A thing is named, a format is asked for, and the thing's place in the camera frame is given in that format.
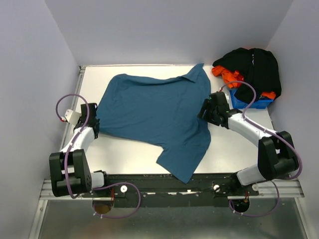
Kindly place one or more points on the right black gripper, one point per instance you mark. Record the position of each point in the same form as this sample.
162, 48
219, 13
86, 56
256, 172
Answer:
207, 105

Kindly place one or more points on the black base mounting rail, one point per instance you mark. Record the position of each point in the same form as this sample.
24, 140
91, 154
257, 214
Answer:
166, 191

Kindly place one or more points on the teal blue t shirt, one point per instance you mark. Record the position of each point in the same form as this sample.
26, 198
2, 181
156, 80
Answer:
162, 113

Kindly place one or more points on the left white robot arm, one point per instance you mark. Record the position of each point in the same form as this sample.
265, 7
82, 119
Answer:
81, 179

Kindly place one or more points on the black t shirt pile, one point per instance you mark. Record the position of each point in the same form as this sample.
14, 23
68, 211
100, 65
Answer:
242, 57

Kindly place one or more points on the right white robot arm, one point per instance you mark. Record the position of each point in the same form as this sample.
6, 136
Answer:
276, 157

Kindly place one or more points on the orange t shirt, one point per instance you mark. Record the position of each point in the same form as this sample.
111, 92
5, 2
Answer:
264, 79

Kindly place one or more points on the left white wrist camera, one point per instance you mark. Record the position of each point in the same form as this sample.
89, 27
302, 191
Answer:
71, 117

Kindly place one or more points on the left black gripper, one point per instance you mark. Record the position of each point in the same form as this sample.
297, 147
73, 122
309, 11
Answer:
79, 120

